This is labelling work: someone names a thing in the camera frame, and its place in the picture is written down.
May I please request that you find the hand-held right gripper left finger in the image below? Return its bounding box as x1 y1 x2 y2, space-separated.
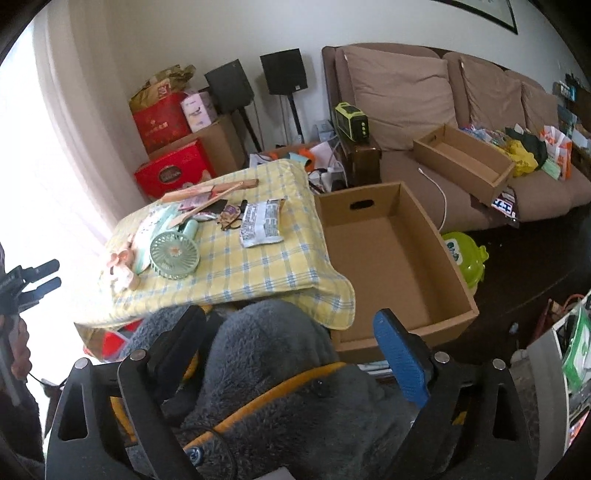
45 305 208 480

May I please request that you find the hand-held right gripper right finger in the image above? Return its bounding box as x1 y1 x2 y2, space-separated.
373 308 542 480

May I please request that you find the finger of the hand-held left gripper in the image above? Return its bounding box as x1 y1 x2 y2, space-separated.
21 277 62 303
17 259 61 280

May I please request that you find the green handheld fan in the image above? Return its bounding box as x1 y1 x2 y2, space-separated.
148 219 201 280

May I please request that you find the large cardboard box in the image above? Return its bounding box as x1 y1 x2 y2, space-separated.
314 181 480 365

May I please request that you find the printed round paper fan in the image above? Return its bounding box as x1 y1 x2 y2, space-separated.
130 203 185 273

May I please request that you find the small wooden folding fan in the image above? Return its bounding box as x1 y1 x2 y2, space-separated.
167 191 232 229

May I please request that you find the silver snack packet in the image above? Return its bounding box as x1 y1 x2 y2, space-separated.
239 198 284 249

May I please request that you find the person's left forearm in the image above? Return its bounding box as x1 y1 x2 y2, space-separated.
0 378 47 467

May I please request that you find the person's left hand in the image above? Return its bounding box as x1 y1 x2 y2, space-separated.
10 318 31 380

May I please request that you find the pink plush toy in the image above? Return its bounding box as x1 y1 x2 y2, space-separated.
99 247 141 291

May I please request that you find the yellow checked pillow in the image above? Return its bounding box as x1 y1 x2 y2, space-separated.
74 159 356 340

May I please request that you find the green toy pot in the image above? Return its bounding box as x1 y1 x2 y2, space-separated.
441 231 489 294

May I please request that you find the pink red packet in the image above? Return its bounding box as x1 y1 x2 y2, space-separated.
179 194 219 214

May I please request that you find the white plastic bin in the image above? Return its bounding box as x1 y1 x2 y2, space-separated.
526 318 583 455

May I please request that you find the large wooden folding fan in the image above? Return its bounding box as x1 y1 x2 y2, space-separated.
161 179 259 204

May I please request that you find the red chocolate gift box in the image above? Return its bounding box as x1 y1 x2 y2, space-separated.
134 138 218 201

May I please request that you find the white curtain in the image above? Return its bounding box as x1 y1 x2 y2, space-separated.
0 0 160 259

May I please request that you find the green white packet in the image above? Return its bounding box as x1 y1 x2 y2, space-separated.
561 307 591 393

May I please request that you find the black white snack packet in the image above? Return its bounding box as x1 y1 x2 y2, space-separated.
489 188 520 223

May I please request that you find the red gift bag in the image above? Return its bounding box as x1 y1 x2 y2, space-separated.
130 92 191 155

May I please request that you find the brown sofa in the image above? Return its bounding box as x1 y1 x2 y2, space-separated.
322 43 591 232

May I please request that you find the brown closed carton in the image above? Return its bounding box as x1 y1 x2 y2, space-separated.
150 115 247 178

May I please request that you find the shallow cardboard box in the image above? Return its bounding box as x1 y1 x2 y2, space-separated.
412 124 516 205

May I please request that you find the open cardboard box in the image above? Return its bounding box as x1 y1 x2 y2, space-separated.
249 143 346 191

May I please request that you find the orange teal device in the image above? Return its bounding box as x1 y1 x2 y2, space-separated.
272 147 318 171

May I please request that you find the black speaker stand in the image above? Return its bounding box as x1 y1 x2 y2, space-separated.
238 108 263 153
286 93 306 145

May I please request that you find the crumpled brown paper bag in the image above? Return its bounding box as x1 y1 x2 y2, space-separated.
130 65 197 110

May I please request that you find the yellow plastic bag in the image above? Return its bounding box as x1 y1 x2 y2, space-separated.
503 138 540 178

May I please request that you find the pile of colourful packets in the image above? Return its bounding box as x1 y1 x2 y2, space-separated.
462 124 509 149

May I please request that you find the grey blue small box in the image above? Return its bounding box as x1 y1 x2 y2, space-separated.
316 121 341 145

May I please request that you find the green portable radio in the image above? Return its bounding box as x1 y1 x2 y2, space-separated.
335 102 371 141

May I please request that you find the dark green bag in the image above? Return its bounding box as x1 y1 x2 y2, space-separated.
505 127 550 167

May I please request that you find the black speaker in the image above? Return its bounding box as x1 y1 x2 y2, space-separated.
204 59 256 115
260 48 308 95

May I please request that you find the large brown sofa cushion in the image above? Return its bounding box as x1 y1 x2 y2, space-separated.
342 45 459 152

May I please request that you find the orange white paper bag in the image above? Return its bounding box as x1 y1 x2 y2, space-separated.
541 124 573 181

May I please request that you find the medium brown sofa cushion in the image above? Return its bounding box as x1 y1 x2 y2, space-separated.
459 54 527 132

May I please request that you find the small brown sofa cushion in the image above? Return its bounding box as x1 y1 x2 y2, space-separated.
521 76 561 134

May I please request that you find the cluttered dark shelf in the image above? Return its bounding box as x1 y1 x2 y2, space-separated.
551 71 591 185

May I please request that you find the purple tag keychain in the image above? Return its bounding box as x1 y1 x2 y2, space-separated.
219 203 243 230

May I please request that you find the white charging cable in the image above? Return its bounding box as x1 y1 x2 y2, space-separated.
418 167 450 232

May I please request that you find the framed wall picture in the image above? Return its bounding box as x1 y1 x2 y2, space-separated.
431 0 519 35

